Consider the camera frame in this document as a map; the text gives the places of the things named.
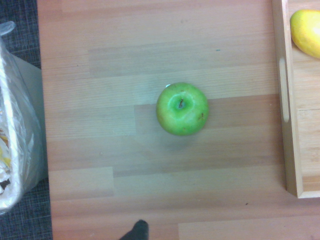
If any wooden serving tray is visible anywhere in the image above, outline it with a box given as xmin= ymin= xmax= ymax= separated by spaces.
xmin=271 ymin=0 xmax=320 ymax=200

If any yellow mango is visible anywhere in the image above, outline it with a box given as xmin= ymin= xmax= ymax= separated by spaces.
xmin=289 ymin=9 xmax=320 ymax=60

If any clear plastic bin liner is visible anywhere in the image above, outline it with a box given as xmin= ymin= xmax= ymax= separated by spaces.
xmin=0 ymin=20 xmax=43 ymax=213

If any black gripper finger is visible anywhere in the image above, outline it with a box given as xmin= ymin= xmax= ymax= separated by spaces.
xmin=119 ymin=219 xmax=150 ymax=240

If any green apple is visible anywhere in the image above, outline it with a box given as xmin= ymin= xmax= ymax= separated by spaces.
xmin=155 ymin=82 xmax=210 ymax=137

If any brown wooden coffee table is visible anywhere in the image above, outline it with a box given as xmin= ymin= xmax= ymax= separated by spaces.
xmin=36 ymin=0 xmax=320 ymax=240

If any white plastic trash bin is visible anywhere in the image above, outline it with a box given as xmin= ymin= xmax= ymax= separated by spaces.
xmin=0 ymin=53 xmax=49 ymax=216

